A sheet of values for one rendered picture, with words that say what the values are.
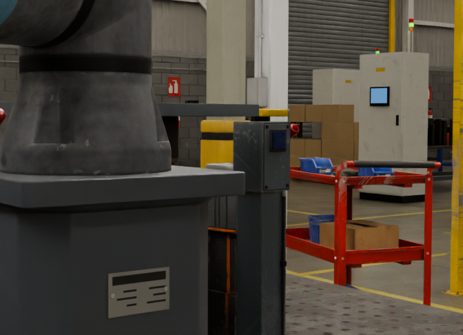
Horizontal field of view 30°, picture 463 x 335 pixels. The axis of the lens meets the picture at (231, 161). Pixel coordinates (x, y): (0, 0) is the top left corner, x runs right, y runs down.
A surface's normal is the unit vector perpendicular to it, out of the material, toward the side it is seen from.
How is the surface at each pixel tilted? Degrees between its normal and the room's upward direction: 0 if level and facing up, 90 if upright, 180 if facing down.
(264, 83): 90
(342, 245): 90
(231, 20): 90
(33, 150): 81
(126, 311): 90
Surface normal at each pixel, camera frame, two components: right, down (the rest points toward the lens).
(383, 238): 0.50, 0.05
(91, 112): 0.22, -0.25
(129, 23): 0.76, 0.04
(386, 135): -0.79, 0.03
